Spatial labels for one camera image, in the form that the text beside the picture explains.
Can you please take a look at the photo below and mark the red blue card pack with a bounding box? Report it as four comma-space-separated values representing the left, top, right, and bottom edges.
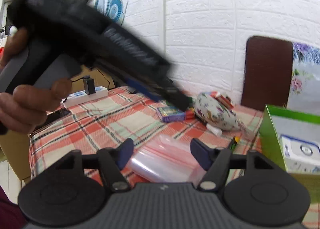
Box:
205, 91, 235, 110

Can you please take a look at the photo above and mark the floral fabric pouch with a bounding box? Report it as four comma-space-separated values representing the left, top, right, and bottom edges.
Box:
193, 93, 241, 131

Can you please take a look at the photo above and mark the person's left hand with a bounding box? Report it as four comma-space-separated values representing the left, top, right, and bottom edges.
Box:
0, 27, 73, 134

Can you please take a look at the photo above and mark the black smartphone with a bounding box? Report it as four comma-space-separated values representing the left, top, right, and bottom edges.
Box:
28, 107, 71, 137

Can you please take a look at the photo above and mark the green storage box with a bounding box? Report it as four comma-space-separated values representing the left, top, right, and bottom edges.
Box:
259, 105, 319, 204

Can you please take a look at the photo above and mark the white blue device box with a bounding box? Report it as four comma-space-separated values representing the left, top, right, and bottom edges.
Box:
279, 134, 319, 174

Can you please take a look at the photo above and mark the clear plastic zip bag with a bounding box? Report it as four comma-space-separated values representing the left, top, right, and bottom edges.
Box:
127, 135, 206, 185

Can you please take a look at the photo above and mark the blue round wall decoration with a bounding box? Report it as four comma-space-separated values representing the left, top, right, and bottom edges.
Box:
94, 0, 125, 25

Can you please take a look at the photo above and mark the dark brown headboard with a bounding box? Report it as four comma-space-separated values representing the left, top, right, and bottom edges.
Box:
241, 35, 293, 111

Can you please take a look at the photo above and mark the white lip balm tube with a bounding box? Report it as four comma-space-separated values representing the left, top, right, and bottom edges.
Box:
206, 123, 222, 137

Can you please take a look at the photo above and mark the green yellow battery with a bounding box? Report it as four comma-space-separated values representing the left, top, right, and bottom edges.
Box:
228, 136, 240, 152

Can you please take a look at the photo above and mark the purple card box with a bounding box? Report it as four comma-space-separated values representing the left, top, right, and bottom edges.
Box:
157, 106, 185, 123

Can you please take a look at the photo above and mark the black power adapter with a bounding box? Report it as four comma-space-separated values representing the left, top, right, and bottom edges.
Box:
83, 76, 95, 95

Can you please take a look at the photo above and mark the white power strip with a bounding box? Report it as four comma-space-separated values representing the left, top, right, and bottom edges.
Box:
62, 86, 108, 108

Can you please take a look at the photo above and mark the floral white pillow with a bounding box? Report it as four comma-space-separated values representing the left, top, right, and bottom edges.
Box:
287, 42, 320, 115

